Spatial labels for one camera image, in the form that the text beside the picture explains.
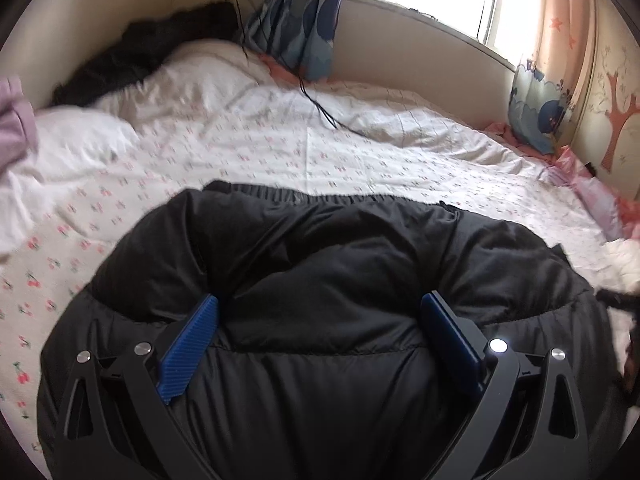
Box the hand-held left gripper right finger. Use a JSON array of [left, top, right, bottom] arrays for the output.
[[420, 291, 591, 480]]

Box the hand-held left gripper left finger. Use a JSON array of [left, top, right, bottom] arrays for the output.
[[52, 294, 221, 480]]

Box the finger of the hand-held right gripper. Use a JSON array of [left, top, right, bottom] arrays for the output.
[[595, 287, 640, 312]]

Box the black puffer jacket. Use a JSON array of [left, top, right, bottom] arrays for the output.
[[36, 180, 631, 480]]

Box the pink printed cloth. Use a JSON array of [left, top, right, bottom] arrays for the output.
[[480, 120, 640, 241]]

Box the cherry print bed sheet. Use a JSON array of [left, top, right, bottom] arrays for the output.
[[0, 105, 626, 466]]

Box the blue round object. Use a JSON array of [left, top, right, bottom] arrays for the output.
[[507, 52, 576, 156]]

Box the white pillow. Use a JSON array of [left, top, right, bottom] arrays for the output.
[[0, 107, 142, 261]]

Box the white duvet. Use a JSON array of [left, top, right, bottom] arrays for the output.
[[92, 37, 546, 166]]

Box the purple cloth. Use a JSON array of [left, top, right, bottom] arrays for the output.
[[0, 76, 40, 171]]

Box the pink star curtain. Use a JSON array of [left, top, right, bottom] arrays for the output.
[[540, 0, 598, 98]]

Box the beige padded bed panel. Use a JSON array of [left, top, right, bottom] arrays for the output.
[[330, 0, 518, 133]]

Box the black fluffy cloth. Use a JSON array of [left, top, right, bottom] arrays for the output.
[[52, 1, 242, 107]]

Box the blue patterned curtain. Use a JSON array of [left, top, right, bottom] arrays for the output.
[[247, 0, 351, 82]]

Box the tree wall sticker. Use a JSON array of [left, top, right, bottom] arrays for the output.
[[585, 42, 640, 176]]

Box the black cable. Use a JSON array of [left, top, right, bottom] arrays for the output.
[[234, 0, 373, 138]]

